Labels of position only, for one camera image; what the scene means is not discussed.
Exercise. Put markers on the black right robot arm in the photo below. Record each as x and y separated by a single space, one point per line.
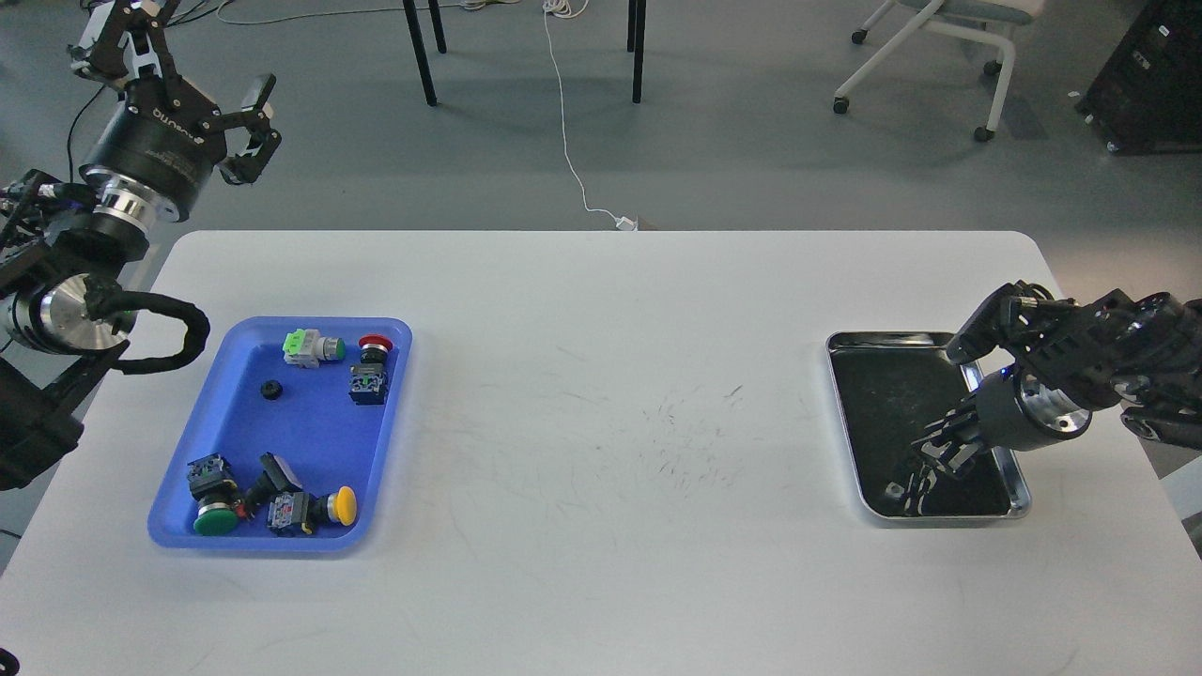
1069 360

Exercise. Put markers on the silver metal tray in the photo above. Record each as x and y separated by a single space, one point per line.
889 385

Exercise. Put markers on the yellow mushroom push button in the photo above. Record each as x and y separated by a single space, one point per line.
300 513

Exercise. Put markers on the green mushroom push button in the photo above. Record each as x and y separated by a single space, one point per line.
212 484

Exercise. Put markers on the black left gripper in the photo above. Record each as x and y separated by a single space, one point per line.
157 139

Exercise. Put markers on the green white push button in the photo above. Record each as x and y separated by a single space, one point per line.
309 348

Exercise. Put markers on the black switch block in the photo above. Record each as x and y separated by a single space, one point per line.
276 477

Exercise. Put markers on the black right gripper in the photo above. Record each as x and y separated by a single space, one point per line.
1008 409

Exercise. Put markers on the black cabinet on wheels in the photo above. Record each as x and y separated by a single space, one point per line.
1147 97

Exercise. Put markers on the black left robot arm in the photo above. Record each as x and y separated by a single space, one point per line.
66 242

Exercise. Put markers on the blue plastic tray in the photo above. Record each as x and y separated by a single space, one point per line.
325 437

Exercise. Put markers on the red mushroom push button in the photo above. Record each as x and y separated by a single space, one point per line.
368 378

